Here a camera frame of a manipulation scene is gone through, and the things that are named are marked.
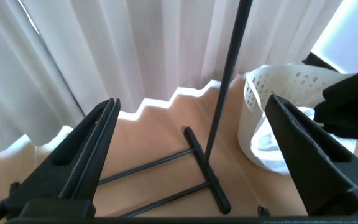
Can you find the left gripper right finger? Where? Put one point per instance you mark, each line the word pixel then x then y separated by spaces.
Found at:
pixel 322 189

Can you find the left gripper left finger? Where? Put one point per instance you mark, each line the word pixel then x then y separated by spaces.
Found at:
pixel 42 193

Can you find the black shorts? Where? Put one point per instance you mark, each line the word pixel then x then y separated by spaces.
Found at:
pixel 353 105

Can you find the white laundry basket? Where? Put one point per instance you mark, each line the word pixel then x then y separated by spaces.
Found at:
pixel 244 130

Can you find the black clothes rack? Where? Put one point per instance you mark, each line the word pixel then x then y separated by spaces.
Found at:
pixel 228 62

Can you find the white printed garment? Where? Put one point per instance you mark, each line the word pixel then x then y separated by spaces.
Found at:
pixel 266 146

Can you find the beige curtain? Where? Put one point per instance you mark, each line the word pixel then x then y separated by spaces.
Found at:
pixel 120 46

